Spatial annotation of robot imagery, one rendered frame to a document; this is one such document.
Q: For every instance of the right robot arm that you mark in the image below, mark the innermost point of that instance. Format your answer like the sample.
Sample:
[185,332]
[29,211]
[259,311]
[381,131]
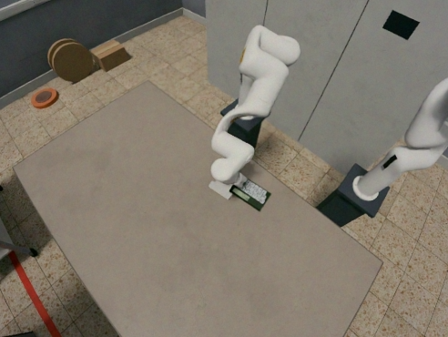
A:
[258,62]

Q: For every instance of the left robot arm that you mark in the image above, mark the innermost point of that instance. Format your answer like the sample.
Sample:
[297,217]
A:
[426,137]

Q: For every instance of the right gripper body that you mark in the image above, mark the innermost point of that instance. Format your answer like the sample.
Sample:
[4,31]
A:
[243,179]

